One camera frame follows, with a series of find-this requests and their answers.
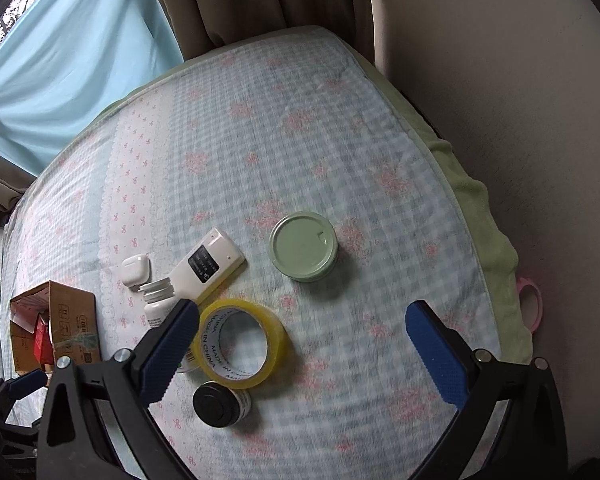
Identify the brown curtain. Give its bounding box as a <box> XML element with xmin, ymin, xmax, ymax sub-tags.
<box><xmin>145</xmin><ymin>0</ymin><xmax>382</xmax><ymax>68</ymax></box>
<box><xmin>0</xmin><ymin>146</ymin><xmax>37</xmax><ymax>233</ymax></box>

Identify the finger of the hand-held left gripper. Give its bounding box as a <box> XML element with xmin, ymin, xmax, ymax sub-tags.
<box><xmin>0</xmin><ymin>369</ymin><xmax>49</xmax><ymax>413</ymax></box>

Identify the yellow tape roll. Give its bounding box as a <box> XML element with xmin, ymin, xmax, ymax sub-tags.
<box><xmin>190</xmin><ymin>299</ymin><xmax>289</xmax><ymax>389</ymax></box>

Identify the white earbuds case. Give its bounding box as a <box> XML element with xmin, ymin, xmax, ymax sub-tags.
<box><xmin>121</xmin><ymin>254</ymin><xmax>154</xmax><ymax>290</ymax></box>

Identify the checkered floral printed blanket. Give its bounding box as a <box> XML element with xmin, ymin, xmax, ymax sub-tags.
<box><xmin>0</xmin><ymin>25</ymin><xmax>512</xmax><ymax>480</ymax></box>

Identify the light blue curtain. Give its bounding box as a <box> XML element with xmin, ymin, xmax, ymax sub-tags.
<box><xmin>0</xmin><ymin>0</ymin><xmax>187</xmax><ymax>179</ymax></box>

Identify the white pill bottle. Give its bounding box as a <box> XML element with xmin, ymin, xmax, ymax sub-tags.
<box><xmin>139</xmin><ymin>280</ymin><xmax>202</xmax><ymax>374</ymax></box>

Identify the green blanket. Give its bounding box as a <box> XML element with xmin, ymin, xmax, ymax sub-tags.
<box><xmin>82</xmin><ymin>24</ymin><xmax>534</xmax><ymax>367</ymax></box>

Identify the small black-lidded jar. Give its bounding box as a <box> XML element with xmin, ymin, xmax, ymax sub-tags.
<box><xmin>192</xmin><ymin>381</ymin><xmax>254</xmax><ymax>430</ymax></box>

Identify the white remote control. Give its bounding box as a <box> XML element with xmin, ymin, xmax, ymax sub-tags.
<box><xmin>167</xmin><ymin>227</ymin><xmax>246</xmax><ymax>307</ymax></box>

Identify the green round lid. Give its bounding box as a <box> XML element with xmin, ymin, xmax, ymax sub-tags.
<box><xmin>269</xmin><ymin>212</ymin><xmax>341</xmax><ymax>285</ymax></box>

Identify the pink plastic ring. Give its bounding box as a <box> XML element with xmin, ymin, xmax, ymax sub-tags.
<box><xmin>517</xmin><ymin>275</ymin><xmax>544</xmax><ymax>332</ymax></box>

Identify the cardboard box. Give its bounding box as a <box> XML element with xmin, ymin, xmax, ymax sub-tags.
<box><xmin>9</xmin><ymin>280</ymin><xmax>103</xmax><ymax>376</ymax></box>

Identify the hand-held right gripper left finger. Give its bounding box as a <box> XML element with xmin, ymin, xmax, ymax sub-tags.
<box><xmin>36</xmin><ymin>299</ymin><xmax>201</xmax><ymax>480</ymax></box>

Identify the red packet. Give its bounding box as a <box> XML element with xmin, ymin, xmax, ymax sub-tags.
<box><xmin>32</xmin><ymin>314</ymin><xmax>56</xmax><ymax>364</ymax></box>

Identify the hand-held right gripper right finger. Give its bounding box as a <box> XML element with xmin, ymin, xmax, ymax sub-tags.
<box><xmin>405</xmin><ymin>300</ymin><xmax>569</xmax><ymax>480</ymax></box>

